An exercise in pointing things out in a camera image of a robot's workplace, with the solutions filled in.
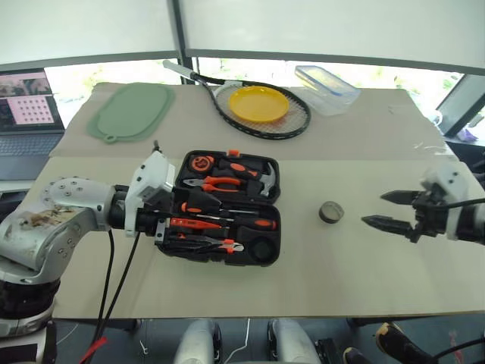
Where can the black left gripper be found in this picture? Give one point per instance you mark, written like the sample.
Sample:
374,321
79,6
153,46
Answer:
155,221

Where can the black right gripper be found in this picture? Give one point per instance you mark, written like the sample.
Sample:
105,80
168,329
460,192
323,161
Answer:
432,216

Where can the orange voltage tester pen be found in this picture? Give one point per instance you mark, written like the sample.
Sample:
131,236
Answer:
195,223

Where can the black tool case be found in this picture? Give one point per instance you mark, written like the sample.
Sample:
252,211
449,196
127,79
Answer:
261,204

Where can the orange black tape measure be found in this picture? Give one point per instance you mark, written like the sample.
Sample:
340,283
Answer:
202,164

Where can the green silicone mat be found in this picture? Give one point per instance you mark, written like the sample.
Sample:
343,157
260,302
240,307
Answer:
130,112

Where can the dark framed panel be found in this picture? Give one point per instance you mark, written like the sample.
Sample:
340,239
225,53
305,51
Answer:
460,106

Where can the yellow plastic plate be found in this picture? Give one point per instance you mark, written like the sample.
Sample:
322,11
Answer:
259,104

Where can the black tennis racket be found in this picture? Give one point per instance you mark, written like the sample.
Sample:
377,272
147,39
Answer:
301,125

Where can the black shoe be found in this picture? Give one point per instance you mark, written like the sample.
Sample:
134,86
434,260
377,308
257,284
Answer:
356,356
401,343

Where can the silver rounded robot leg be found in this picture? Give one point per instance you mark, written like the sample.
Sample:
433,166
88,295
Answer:
291,343
197,343

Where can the clear container blue rimmed lid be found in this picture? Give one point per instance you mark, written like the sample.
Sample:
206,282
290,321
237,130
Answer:
331,91

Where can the grey laptop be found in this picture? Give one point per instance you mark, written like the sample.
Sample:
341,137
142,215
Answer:
26,146

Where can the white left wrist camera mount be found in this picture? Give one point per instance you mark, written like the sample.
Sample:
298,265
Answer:
151,178

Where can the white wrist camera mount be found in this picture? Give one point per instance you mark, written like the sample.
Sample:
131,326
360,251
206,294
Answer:
447,180
151,178

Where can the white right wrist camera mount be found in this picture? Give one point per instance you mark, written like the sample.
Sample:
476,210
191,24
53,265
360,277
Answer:
447,180

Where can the grey window frame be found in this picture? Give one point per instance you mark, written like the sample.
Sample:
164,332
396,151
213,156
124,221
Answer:
180,30

